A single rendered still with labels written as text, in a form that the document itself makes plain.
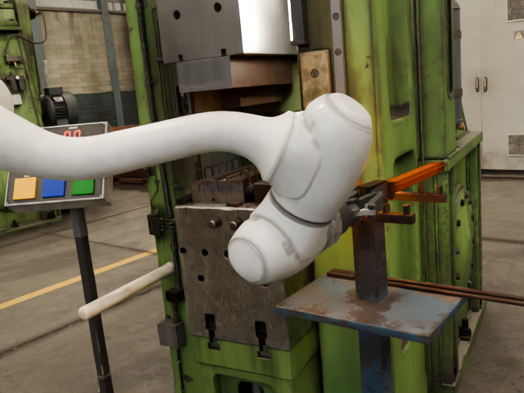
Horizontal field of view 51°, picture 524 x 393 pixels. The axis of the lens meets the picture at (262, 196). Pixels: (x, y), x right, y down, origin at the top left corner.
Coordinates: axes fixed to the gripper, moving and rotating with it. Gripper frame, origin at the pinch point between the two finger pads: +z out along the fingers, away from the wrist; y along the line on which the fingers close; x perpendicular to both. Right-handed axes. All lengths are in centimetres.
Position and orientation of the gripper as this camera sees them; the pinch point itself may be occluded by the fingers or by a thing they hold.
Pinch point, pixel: (373, 193)
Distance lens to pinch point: 110.3
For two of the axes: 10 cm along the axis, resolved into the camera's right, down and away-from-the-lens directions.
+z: 5.9, -2.3, 7.7
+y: 8.0, 0.4, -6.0
